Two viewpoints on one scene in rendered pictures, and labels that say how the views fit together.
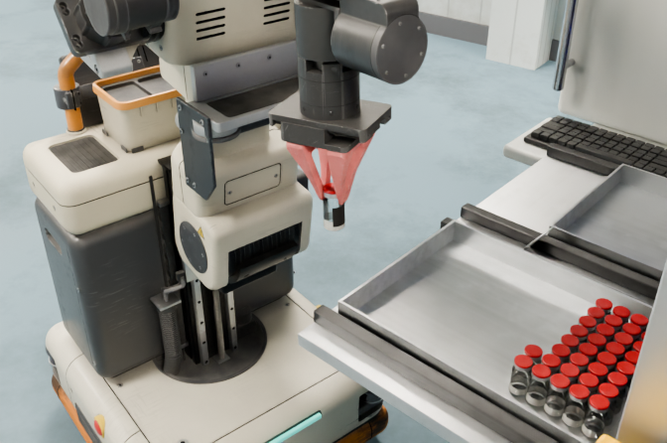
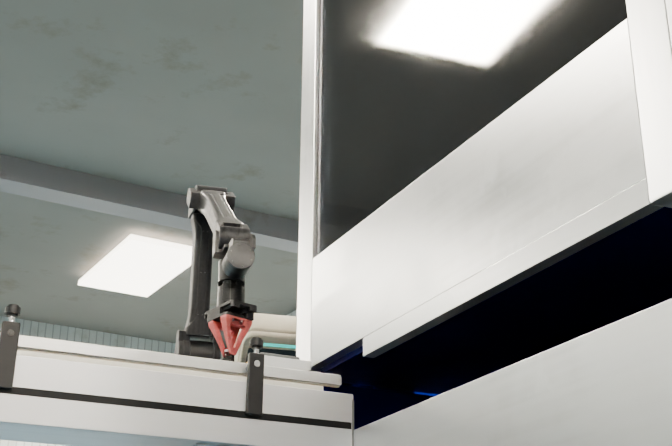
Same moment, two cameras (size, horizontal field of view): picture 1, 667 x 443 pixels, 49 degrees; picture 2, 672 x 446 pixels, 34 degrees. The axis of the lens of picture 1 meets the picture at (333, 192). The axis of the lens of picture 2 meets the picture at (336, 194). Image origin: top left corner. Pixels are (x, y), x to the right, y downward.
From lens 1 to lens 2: 1.88 m
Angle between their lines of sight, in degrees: 59
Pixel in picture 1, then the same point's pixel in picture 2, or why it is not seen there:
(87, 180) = not seen: outside the picture
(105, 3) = (179, 346)
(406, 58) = (243, 259)
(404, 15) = (242, 242)
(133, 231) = not seen: outside the picture
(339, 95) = (229, 293)
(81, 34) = not seen: hidden behind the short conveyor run
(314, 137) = (216, 313)
